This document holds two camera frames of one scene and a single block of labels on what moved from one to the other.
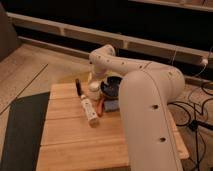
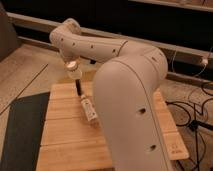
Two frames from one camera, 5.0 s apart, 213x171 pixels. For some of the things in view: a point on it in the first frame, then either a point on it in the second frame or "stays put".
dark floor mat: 24,132 stays put
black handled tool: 78,87 stays put
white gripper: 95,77 to 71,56
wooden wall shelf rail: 128,43 stays put
